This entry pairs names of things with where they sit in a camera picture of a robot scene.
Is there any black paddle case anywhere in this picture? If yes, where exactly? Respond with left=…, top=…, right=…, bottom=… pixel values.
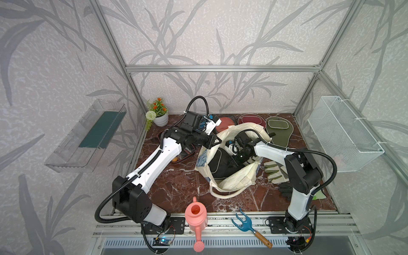
left=208, top=148, right=244, bottom=180

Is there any maroon paddle case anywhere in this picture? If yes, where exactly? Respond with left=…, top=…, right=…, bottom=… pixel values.
left=238, top=114, right=266, bottom=128

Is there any cream canvas tote bag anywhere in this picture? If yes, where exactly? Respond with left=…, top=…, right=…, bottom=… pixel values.
left=194, top=123, right=272, bottom=199

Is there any olive green paddle case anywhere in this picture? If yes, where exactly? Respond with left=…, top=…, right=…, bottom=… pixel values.
left=266, top=116, right=294, bottom=147

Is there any clear case red paddle set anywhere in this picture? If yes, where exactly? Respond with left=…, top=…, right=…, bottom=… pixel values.
left=216, top=115, right=237, bottom=133

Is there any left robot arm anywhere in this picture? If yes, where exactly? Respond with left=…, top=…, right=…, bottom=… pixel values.
left=95, top=111, right=222, bottom=226

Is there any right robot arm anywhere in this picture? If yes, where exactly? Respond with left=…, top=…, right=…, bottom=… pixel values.
left=233, top=129, right=338, bottom=224

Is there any potted plant white pot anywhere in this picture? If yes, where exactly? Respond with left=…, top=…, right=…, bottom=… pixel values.
left=145, top=97, right=169, bottom=131

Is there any grey green gardening glove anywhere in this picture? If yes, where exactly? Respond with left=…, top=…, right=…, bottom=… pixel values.
left=263, top=160, right=289, bottom=184

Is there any black green gardening glove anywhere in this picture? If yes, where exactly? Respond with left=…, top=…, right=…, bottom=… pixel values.
left=278, top=182, right=327, bottom=202

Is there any teal garden hand fork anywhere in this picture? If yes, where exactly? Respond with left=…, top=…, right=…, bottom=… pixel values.
left=232, top=208, right=273, bottom=249

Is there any pink watering can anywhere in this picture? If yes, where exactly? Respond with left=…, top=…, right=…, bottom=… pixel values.
left=185, top=197, right=208, bottom=252

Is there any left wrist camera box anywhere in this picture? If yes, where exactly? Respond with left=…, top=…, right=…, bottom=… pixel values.
left=204, top=115, right=222, bottom=136

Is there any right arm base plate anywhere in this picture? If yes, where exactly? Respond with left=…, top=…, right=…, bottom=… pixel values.
left=264, top=216, right=314, bottom=234

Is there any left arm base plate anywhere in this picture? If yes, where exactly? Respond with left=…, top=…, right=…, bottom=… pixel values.
left=141, top=216, right=186, bottom=235

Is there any white wire mesh basket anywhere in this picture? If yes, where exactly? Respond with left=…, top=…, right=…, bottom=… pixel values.
left=308, top=96, right=385, bottom=172

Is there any aluminium front rail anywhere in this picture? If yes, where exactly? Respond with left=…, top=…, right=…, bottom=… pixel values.
left=92, top=211, right=361, bottom=238

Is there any clear acrylic wall shelf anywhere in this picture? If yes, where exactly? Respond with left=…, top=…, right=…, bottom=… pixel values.
left=45, top=99, right=127, bottom=173

